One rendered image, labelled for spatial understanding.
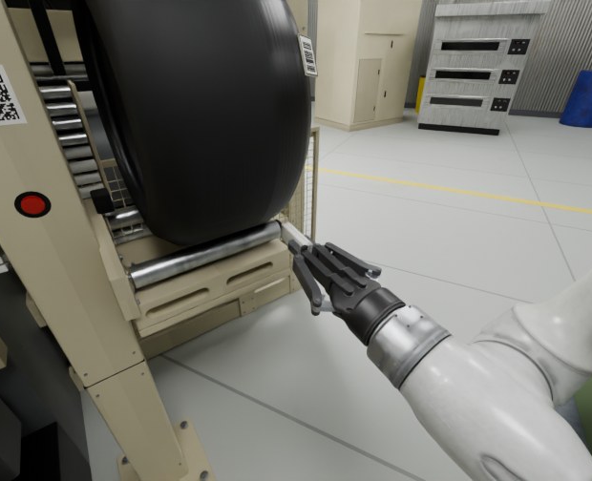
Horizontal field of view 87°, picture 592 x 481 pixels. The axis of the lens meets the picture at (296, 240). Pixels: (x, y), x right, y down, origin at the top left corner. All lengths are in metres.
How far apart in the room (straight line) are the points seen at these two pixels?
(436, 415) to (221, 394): 1.25
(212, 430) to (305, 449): 0.37
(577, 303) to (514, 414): 0.17
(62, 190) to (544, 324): 0.72
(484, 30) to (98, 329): 6.08
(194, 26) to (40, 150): 0.31
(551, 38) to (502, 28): 2.48
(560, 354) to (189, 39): 0.57
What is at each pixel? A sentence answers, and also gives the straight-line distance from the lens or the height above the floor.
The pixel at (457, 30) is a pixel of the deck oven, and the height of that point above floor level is 1.48.
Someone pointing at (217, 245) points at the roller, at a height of 0.92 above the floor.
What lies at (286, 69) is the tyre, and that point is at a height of 1.25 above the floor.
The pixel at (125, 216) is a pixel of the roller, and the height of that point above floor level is 0.91.
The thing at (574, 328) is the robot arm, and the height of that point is 1.01.
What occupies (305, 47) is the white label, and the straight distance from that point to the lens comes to 0.58.
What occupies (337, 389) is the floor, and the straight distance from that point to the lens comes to 1.53.
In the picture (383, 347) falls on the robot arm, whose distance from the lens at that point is 0.38.
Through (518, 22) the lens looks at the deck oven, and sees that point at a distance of 6.29.
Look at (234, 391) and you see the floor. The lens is 1.54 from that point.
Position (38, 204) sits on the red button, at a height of 1.06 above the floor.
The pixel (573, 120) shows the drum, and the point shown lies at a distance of 8.05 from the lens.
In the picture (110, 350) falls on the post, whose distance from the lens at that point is 0.86.
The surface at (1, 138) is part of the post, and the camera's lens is 0.64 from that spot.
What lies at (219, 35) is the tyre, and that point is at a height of 1.29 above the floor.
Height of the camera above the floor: 1.28
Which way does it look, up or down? 32 degrees down
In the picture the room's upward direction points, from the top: straight up
